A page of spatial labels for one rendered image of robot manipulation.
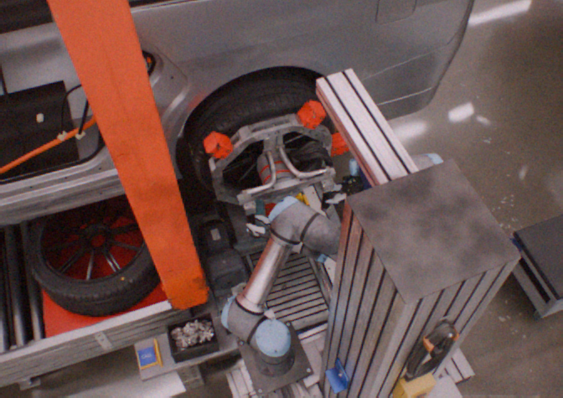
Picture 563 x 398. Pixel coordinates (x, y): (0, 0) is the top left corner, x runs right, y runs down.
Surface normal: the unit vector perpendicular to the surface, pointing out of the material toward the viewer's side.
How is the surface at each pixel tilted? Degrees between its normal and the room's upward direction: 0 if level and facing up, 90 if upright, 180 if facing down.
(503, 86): 0
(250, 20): 81
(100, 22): 90
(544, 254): 0
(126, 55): 90
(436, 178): 0
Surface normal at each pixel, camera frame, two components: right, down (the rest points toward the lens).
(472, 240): -0.01, -0.55
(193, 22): 0.32, 0.69
